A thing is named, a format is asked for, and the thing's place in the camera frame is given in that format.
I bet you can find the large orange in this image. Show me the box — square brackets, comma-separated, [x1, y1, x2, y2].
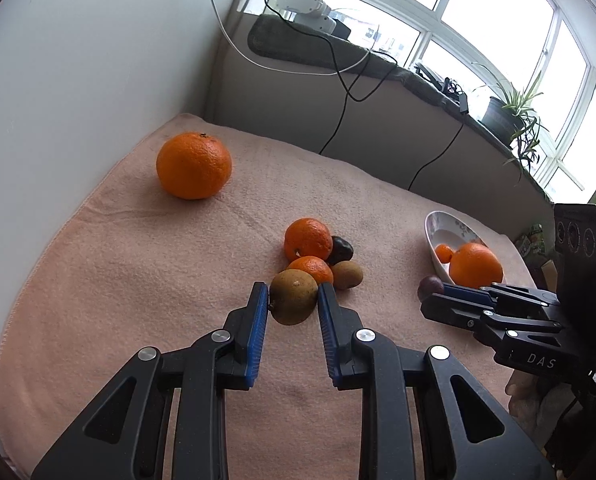
[156, 131, 233, 200]
[448, 243, 504, 288]

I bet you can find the tiny orange kumquat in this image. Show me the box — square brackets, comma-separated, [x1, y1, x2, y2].
[435, 244, 455, 264]

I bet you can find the small brown kiwi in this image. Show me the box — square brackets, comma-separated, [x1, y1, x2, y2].
[331, 260, 364, 290]

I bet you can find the dark purple plum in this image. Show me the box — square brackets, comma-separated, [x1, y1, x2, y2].
[326, 235, 354, 266]

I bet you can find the brown kiwi fruit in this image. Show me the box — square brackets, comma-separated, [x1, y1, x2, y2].
[269, 269, 319, 326]

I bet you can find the small mandarin with stem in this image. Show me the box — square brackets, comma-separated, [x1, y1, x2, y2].
[284, 218, 333, 262]

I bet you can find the floral white plate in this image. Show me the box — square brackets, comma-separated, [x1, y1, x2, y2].
[425, 210, 504, 288]

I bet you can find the potted spider plant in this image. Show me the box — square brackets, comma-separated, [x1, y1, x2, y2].
[476, 63, 548, 172]

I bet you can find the pink towel mat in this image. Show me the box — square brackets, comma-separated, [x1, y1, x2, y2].
[0, 115, 534, 479]

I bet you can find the black device on windowsill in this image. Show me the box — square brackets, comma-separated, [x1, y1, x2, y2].
[414, 62, 469, 115]

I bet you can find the green windowsill mat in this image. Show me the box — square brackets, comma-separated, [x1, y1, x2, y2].
[247, 13, 554, 201]

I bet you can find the white power strip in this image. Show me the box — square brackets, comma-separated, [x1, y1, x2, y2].
[276, 0, 337, 34]

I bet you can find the black right camera box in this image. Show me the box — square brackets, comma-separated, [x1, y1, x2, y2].
[554, 204, 596, 321]

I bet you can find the black cable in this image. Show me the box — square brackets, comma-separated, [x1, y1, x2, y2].
[263, 0, 400, 157]
[407, 109, 471, 192]

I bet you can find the white cable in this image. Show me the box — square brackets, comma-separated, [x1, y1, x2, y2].
[204, 0, 379, 77]

